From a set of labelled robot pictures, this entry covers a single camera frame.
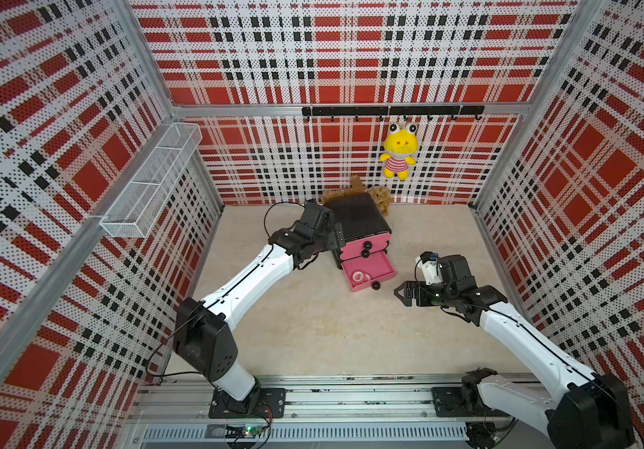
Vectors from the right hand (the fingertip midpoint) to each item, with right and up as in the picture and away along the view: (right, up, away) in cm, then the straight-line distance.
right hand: (411, 291), depth 81 cm
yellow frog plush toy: (-1, +47, +10) cm, 48 cm away
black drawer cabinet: (-14, +22, +12) cm, 29 cm away
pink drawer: (-12, +14, +8) cm, 20 cm away
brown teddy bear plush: (-14, +37, +36) cm, 53 cm away
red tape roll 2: (-15, +2, +17) cm, 22 cm away
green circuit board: (-46, -33, -12) cm, 58 cm away
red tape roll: (-12, +2, +17) cm, 20 cm away
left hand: (-23, +16, +2) cm, 28 cm away
